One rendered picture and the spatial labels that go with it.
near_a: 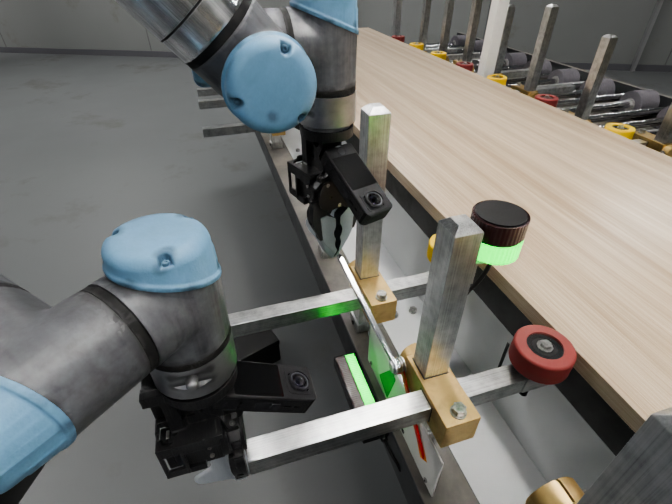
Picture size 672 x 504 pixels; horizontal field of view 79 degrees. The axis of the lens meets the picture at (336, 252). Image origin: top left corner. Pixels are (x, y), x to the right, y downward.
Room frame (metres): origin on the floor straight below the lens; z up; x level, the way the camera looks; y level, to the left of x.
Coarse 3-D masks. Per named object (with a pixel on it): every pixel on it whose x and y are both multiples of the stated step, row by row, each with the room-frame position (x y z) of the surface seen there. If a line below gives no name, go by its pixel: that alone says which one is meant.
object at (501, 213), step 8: (496, 200) 0.40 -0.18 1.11; (480, 208) 0.38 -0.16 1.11; (488, 208) 0.38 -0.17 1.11; (496, 208) 0.38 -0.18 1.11; (504, 208) 0.38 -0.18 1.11; (512, 208) 0.38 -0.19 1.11; (520, 208) 0.38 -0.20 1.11; (480, 216) 0.37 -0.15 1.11; (488, 216) 0.37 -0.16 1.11; (496, 216) 0.37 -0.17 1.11; (504, 216) 0.37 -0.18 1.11; (512, 216) 0.37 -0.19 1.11; (520, 216) 0.37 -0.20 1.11; (496, 224) 0.35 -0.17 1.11; (504, 224) 0.35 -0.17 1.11; (512, 224) 0.35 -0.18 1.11; (520, 224) 0.35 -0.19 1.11; (488, 264) 0.37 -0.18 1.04; (472, 280) 0.35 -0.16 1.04; (480, 280) 0.37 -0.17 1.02; (472, 288) 0.37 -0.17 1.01
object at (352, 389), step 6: (336, 360) 0.50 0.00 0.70; (342, 360) 0.50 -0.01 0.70; (342, 366) 0.49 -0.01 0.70; (342, 372) 0.47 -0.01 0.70; (348, 372) 0.47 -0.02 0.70; (348, 378) 0.46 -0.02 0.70; (348, 384) 0.45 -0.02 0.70; (354, 384) 0.45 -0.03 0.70; (348, 390) 0.43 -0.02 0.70; (354, 390) 0.43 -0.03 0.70; (354, 396) 0.42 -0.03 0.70; (360, 396) 0.42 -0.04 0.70; (354, 402) 0.41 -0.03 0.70; (360, 402) 0.41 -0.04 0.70
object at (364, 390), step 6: (348, 360) 0.50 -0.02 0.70; (354, 360) 0.50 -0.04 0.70; (354, 366) 0.49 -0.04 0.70; (354, 372) 0.47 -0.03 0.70; (360, 372) 0.47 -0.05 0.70; (354, 378) 0.46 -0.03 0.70; (360, 378) 0.46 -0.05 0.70; (360, 384) 0.45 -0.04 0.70; (366, 384) 0.45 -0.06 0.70; (360, 390) 0.43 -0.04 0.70; (366, 390) 0.43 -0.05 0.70; (366, 396) 0.42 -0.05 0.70; (366, 402) 0.41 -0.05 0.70; (372, 402) 0.41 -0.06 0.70
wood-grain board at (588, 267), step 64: (384, 64) 2.04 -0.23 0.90; (448, 64) 2.04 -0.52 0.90; (448, 128) 1.21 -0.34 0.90; (512, 128) 1.21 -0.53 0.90; (576, 128) 1.21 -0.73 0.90; (448, 192) 0.81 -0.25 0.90; (512, 192) 0.81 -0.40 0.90; (576, 192) 0.81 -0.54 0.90; (640, 192) 0.81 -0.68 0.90; (576, 256) 0.57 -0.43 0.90; (640, 256) 0.57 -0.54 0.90; (576, 320) 0.42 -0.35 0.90; (640, 320) 0.42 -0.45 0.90; (640, 384) 0.31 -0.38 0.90
